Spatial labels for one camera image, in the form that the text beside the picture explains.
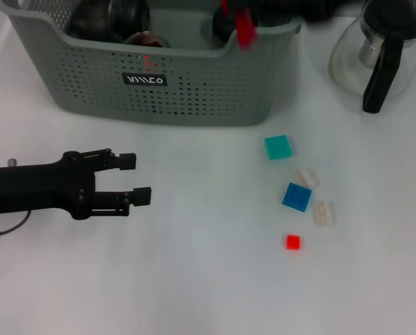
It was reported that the glass teapot black handle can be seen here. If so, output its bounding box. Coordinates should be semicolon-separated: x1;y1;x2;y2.
328;0;416;114

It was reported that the orange-red brick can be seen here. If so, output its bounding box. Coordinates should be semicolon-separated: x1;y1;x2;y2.
128;32;163;70

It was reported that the red square flat brick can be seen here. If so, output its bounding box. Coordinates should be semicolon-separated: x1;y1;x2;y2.
285;234;302;251

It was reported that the dark red long brick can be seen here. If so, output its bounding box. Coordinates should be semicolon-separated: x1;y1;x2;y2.
221;0;259;50

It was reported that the grey perforated storage bin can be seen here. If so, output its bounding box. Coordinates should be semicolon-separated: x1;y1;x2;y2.
5;0;310;127

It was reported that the glass teacup black base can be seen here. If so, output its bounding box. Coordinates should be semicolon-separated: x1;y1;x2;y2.
68;0;114;41
106;0;150;45
211;5;242;47
123;30;171;48

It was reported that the teal square brick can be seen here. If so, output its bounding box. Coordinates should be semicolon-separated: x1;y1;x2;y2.
264;134;295;161

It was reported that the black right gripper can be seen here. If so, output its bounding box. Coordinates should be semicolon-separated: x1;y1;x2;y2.
258;0;364;24

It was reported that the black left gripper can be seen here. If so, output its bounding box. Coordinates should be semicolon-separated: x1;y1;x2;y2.
0;148;153;221

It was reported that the dark left gripper cable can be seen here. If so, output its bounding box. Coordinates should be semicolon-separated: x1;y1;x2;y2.
0;209;33;239

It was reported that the blue square brick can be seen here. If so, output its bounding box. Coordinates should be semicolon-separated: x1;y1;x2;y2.
281;181;314;213

